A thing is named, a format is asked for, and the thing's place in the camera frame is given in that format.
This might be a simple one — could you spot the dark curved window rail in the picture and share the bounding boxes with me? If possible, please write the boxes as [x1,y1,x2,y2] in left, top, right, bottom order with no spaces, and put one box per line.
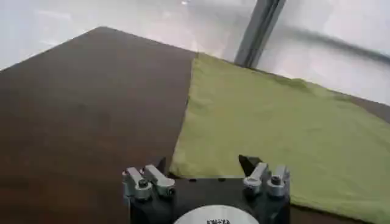
[283,26,390,65]

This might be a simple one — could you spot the green shirt with print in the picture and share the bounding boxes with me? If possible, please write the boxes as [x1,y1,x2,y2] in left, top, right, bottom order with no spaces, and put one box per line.
[169,53,390,224]

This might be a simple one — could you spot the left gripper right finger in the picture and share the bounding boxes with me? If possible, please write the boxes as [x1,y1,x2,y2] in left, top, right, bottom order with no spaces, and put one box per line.
[238,154,291,198]

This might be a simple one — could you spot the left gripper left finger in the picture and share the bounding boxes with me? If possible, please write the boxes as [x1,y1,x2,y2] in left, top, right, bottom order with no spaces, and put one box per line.
[122,156,177,201]

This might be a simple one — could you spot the grey vertical window post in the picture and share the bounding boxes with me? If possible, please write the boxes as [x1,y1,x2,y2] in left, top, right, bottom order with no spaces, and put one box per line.
[233,0,287,68]

